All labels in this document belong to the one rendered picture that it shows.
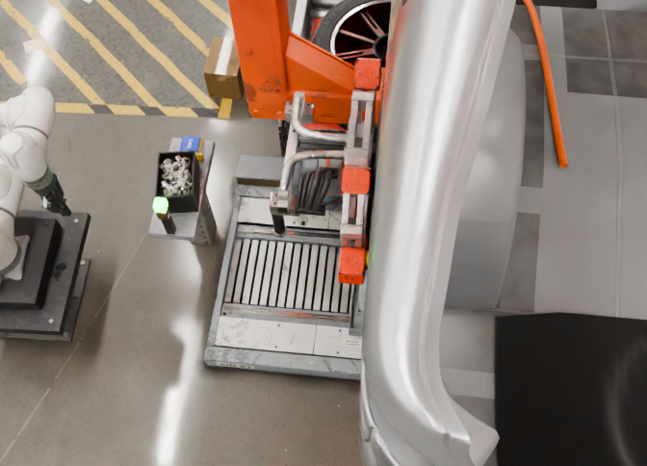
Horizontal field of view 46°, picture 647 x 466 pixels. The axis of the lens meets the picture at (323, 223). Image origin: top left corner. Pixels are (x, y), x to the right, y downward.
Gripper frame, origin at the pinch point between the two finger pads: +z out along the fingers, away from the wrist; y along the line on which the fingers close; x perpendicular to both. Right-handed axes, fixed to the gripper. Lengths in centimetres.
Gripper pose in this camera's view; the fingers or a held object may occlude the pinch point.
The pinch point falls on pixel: (63, 209)
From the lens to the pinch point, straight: 265.3
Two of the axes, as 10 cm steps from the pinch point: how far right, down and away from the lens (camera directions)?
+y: 0.0, 8.9, -4.5
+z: 0.5, 4.5, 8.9
